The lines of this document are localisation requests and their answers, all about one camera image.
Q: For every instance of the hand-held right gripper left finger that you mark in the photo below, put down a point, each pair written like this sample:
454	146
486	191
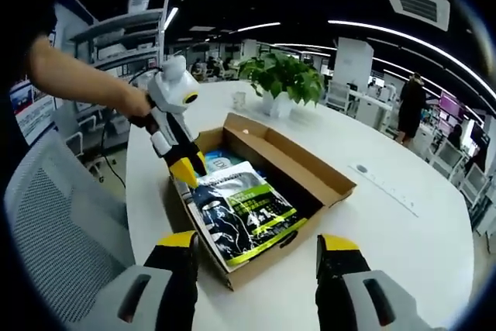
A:
178	280

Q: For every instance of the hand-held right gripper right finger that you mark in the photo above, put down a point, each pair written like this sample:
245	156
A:
341	292

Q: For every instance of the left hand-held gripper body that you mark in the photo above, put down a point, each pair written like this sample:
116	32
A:
170	87

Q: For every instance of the blue wet wipes soft pack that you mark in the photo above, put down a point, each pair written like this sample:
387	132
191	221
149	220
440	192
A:
219	160

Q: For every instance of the black green soft pouch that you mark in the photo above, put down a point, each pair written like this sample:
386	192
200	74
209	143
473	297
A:
248	211

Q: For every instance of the brown cardboard shoe box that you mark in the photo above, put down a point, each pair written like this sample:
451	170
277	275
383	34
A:
310	176

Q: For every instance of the person's left hand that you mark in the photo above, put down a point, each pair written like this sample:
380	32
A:
139	104

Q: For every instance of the grey metal shelf rack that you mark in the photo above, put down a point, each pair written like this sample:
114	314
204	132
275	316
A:
116	21

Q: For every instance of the green potted plant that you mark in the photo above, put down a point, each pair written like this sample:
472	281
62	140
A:
286	75

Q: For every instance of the white mesh office chair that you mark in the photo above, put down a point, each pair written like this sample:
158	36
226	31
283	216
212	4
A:
58	230

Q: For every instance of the long curved ceiling light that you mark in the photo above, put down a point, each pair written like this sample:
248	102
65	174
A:
348	23

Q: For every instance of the black screen monitor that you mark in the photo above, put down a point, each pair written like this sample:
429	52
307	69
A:
480	135

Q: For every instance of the pink screen monitor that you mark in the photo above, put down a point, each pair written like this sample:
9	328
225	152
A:
451	106

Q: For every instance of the ceiling air vent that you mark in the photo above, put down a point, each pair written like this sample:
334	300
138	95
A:
416	3

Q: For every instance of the wall display board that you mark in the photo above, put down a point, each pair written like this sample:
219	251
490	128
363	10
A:
35	114

